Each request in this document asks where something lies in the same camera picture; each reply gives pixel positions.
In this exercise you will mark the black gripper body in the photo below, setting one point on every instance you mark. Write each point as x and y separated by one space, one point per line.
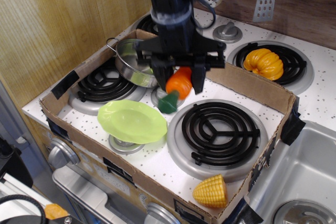
180 44

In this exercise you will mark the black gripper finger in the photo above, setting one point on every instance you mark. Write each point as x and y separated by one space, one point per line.
198 77
162 72

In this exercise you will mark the orange toy carrot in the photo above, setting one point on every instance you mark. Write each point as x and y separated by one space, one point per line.
177 88

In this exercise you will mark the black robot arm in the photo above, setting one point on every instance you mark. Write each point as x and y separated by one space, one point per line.
171 12

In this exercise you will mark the silver disc behind plate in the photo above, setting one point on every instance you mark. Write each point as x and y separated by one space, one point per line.
157 95

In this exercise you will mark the light green plastic plate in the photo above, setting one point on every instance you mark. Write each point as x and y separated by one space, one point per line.
133 122

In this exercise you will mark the silver disc under plate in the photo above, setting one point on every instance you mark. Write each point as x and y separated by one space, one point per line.
122 147

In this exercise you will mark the small steel pot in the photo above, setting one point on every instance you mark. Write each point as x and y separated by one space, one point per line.
126 63

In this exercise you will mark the back left black burner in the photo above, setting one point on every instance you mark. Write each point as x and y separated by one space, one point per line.
146 23

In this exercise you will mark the black burner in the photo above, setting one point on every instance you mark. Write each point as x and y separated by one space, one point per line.
298 73
146 23
103 85
213 137

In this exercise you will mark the silver stovetop knob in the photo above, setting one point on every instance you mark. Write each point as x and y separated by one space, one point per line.
228 33

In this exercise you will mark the front left black burner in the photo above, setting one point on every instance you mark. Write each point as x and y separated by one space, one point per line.
103 85

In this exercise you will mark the orange toy pumpkin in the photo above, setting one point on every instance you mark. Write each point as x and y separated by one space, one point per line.
265 63

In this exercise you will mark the front right black burner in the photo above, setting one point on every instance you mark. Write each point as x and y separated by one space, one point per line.
213 137

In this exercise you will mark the hanging metal spatula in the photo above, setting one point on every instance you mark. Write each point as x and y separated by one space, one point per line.
264 11

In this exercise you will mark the back right black burner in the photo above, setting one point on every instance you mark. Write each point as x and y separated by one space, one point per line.
298 73

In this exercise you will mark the yellow toy corn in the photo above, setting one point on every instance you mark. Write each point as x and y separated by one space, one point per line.
211 192

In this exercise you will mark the left silver oven knob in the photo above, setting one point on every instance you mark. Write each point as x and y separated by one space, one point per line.
61 154

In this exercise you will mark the silver oven knob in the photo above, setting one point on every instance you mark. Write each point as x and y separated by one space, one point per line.
61 154
158 214

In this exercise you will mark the right silver oven knob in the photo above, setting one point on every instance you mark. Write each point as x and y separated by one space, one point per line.
158 214

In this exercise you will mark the stainless steel sink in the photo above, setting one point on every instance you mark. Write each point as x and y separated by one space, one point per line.
299 184

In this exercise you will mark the black device at left edge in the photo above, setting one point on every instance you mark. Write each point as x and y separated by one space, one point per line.
12 164

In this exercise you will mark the orange object bottom left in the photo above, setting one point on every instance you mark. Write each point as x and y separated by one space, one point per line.
54 211

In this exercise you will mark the silver oven door handle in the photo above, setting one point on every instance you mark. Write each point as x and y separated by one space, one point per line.
104 203

